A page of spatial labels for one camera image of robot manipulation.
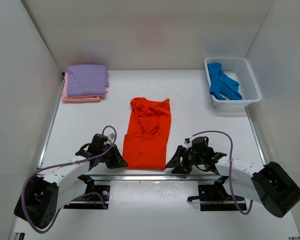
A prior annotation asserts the orange t shirt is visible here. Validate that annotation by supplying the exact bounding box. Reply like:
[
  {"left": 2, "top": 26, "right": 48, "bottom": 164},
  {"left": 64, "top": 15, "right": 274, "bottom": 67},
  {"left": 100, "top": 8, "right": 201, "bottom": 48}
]
[{"left": 122, "top": 97, "right": 172, "bottom": 170}]

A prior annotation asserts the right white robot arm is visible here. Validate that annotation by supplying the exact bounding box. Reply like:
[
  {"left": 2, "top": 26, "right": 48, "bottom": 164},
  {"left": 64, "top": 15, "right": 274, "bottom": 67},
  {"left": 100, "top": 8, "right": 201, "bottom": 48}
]
[{"left": 165, "top": 136, "right": 300, "bottom": 218}]

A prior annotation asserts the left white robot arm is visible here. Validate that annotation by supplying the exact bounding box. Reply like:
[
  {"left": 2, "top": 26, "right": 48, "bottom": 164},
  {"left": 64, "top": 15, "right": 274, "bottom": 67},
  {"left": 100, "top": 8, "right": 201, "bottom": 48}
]
[{"left": 14, "top": 133, "right": 128, "bottom": 232}]

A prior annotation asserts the folded pink t shirt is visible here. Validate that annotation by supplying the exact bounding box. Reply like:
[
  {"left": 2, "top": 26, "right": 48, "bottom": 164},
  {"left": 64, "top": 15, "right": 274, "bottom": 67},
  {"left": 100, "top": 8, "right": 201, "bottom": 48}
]
[{"left": 61, "top": 72, "right": 105, "bottom": 103}]

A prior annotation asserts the folded purple t shirt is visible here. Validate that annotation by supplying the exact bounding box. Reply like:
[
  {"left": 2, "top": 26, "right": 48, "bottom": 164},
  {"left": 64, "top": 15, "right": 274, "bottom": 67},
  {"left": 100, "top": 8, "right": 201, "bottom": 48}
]
[{"left": 66, "top": 64, "right": 110, "bottom": 98}]

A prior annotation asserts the blue t shirt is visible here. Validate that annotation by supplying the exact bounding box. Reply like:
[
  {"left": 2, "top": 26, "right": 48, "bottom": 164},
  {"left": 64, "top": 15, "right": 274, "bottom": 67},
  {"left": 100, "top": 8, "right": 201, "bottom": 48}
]
[{"left": 207, "top": 63, "right": 243, "bottom": 101}]

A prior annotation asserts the white plastic mesh basket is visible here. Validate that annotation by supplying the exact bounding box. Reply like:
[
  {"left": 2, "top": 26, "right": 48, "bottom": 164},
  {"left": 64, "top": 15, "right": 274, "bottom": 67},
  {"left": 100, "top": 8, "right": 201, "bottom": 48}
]
[{"left": 204, "top": 56, "right": 262, "bottom": 110}]

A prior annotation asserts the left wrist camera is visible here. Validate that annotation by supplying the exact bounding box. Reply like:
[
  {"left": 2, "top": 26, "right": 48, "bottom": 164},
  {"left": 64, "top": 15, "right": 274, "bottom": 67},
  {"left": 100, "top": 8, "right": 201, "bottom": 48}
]
[{"left": 107, "top": 133, "right": 117, "bottom": 145}]

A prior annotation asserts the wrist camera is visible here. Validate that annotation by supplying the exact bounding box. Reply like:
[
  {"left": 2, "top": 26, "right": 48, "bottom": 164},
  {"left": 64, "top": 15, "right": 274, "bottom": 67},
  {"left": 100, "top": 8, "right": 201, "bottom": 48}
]
[
  {"left": 183, "top": 138, "right": 192, "bottom": 149},
  {"left": 107, "top": 133, "right": 117, "bottom": 145}
]

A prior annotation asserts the aluminium table edge rail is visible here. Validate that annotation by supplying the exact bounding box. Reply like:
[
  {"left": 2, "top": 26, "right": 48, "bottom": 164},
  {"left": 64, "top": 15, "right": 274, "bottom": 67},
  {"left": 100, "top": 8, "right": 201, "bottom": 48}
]
[{"left": 89, "top": 174, "right": 221, "bottom": 181}]

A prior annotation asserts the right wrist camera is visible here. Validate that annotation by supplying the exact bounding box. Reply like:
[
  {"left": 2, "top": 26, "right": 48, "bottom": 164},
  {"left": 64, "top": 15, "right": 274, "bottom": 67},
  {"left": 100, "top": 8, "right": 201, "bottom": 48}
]
[{"left": 183, "top": 138, "right": 192, "bottom": 149}]

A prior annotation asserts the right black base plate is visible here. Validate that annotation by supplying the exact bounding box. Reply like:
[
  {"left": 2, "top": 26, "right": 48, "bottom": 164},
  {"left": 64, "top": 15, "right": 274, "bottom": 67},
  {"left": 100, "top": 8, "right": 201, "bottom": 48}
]
[{"left": 187, "top": 176, "right": 238, "bottom": 212}]

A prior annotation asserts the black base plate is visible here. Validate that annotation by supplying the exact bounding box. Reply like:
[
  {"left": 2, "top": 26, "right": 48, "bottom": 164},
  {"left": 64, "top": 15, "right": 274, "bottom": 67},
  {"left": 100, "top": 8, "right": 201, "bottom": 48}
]
[
  {"left": 187, "top": 176, "right": 238, "bottom": 212},
  {"left": 63, "top": 175, "right": 111, "bottom": 210}
]

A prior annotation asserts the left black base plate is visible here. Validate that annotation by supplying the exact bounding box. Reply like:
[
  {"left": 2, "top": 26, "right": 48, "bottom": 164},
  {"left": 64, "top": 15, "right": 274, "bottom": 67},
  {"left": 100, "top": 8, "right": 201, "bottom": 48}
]
[{"left": 63, "top": 175, "right": 111, "bottom": 210}]

